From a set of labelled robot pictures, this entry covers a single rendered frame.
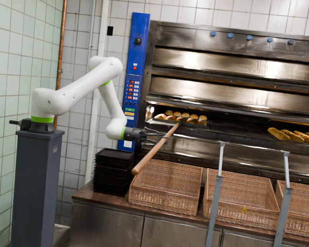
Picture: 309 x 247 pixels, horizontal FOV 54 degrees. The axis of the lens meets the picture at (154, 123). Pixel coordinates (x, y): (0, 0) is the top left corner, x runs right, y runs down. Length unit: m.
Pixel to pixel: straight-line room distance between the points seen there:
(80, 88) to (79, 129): 1.37
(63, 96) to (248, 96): 1.70
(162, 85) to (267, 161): 1.16
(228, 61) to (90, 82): 1.43
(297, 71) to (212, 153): 1.01
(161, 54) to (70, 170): 1.44
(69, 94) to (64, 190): 1.73
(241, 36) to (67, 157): 1.98
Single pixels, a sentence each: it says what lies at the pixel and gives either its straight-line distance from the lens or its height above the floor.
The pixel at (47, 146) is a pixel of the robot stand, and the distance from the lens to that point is 1.80.
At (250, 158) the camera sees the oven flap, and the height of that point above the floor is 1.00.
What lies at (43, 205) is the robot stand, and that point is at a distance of 1.91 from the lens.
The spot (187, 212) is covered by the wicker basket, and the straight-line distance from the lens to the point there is 2.49.
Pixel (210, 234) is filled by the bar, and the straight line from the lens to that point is 2.44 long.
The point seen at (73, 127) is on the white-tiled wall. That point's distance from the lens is 3.08.
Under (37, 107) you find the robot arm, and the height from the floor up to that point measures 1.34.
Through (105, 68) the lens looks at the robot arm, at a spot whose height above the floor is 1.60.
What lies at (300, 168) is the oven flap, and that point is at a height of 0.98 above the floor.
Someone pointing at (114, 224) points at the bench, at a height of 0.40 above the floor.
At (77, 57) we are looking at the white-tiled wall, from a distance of 3.05.
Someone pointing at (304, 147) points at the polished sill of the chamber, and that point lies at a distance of 2.96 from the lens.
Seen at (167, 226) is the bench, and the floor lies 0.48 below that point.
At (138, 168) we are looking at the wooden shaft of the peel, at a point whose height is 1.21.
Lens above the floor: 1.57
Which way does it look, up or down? 8 degrees down
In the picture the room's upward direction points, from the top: 7 degrees clockwise
